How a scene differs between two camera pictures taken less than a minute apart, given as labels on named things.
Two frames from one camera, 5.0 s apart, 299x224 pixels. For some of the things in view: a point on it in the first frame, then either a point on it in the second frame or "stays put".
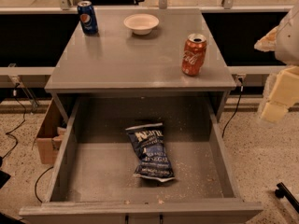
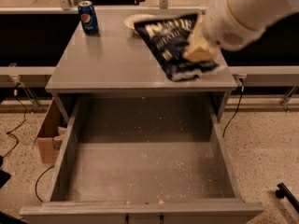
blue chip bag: [148, 142] -> [165, 39]
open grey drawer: [92, 181] stays put
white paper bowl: [141, 23] stays put
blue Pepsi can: [89, 23] stays put
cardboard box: [51, 133] stays put
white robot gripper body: [289, 42] -> [221, 22]
